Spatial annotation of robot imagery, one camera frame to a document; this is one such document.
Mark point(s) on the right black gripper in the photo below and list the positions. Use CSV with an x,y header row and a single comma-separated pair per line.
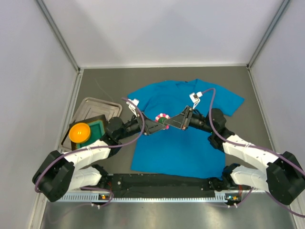
x,y
187,118

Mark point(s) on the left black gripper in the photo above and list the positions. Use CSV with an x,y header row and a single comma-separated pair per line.
x,y
142,123

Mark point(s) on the pink flower smiley brooch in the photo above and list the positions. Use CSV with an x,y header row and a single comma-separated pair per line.
x,y
161,118

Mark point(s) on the blue t-shirt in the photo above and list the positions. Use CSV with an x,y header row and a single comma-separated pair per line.
x,y
176,152

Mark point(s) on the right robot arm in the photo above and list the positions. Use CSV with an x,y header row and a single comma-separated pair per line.
x,y
278,174

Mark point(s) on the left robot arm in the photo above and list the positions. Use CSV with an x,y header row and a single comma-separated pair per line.
x,y
63,172

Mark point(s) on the black box green lining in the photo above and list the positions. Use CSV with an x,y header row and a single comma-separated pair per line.
x,y
96,125

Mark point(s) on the metal tray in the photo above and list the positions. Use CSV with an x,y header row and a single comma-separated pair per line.
x,y
92,107

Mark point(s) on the orange bowl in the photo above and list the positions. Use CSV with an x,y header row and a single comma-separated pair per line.
x,y
80,133

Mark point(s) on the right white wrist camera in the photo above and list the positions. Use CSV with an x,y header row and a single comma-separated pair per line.
x,y
195,98

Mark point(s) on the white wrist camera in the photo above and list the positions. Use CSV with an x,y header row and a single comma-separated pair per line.
x,y
195,98
132,104

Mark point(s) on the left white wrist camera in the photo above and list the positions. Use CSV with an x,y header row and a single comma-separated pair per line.
x,y
132,104

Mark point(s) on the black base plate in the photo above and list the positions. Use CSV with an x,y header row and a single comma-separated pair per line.
x,y
163,186

